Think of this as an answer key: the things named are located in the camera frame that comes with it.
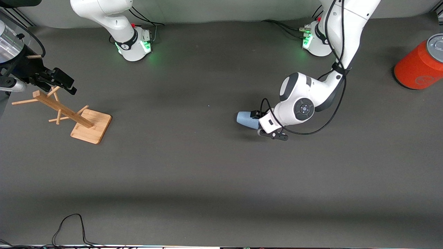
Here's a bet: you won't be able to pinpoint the light blue cup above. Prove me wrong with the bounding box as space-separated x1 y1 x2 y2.
237 111 261 130

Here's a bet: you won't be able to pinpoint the wooden cup rack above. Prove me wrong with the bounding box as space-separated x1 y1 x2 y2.
11 86 112 145

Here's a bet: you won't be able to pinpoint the orange can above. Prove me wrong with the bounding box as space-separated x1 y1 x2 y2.
394 34 443 90

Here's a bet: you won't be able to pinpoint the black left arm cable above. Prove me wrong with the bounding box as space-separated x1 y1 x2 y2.
260 0 348 135

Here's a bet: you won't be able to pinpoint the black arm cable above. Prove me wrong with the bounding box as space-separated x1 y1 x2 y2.
0 12 46 57
260 0 348 135

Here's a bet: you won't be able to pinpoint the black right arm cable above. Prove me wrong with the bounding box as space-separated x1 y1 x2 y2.
0 12 46 57

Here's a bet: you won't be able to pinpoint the aluminium frame rail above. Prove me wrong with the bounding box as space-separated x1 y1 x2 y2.
7 9 35 27

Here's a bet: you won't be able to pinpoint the black left arm base cables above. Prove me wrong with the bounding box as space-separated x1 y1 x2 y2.
261 6 324 39

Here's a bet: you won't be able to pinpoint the black arm base cables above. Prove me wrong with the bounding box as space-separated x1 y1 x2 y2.
261 6 324 39
130 3 164 44

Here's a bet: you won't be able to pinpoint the black right arm base cables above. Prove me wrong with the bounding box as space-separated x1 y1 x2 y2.
130 3 164 44

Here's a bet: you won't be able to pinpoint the black cable at table edge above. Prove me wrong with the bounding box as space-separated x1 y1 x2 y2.
0 213 128 249

